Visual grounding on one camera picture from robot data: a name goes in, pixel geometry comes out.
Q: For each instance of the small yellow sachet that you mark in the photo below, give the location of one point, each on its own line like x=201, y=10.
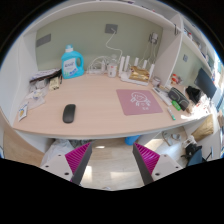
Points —
x=22, y=112

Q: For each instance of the clear plastic bottle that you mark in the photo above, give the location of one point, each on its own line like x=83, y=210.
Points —
x=112, y=68

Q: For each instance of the white wall charger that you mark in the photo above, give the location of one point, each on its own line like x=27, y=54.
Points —
x=154, y=37

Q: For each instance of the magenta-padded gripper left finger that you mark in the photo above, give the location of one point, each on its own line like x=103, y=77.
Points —
x=78, y=156

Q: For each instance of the grey plastic bag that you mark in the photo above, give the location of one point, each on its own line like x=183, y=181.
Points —
x=58, y=148

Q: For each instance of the green small pack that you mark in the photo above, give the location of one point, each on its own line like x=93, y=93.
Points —
x=176, y=105

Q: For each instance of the white shelf unit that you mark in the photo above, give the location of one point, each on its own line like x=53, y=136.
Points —
x=100, y=6

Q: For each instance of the small red jars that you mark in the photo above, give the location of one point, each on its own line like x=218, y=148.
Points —
x=176, y=79

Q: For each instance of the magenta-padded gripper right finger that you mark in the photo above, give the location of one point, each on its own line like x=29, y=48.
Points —
x=148, y=157

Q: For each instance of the small grey wall switch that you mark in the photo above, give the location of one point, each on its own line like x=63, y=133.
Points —
x=185, y=58

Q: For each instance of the gold foil bag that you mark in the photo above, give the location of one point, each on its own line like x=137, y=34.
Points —
x=139, y=74

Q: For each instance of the dark paper stack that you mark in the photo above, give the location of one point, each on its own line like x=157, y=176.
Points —
x=45, y=75

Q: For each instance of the small cream box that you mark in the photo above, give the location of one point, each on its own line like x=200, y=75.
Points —
x=54, y=83

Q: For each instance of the grey wall outlet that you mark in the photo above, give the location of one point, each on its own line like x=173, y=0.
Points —
x=111, y=28

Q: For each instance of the dark grey pouch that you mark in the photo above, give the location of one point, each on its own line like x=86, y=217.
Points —
x=178, y=96

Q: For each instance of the black monitor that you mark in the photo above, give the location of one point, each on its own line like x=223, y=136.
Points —
x=205, y=82

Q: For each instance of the grey wall plate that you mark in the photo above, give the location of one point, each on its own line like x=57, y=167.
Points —
x=43, y=40

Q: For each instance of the white router with antennas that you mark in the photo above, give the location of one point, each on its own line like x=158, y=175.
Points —
x=125, y=76

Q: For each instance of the clear plastic bags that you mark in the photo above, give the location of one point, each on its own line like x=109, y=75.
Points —
x=36, y=96

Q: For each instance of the small silver can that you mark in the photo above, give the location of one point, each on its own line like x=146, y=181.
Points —
x=156, y=82

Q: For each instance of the blue detergent bottle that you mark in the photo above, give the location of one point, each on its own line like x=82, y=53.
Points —
x=71, y=65

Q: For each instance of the pink mouse pad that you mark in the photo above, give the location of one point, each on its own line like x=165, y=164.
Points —
x=138, y=101

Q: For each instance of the green marker pen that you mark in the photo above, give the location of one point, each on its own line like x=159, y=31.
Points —
x=171, y=113

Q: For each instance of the blue bin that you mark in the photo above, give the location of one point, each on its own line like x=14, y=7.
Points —
x=132, y=140

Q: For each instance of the black computer mouse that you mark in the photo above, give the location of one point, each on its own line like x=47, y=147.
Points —
x=69, y=113

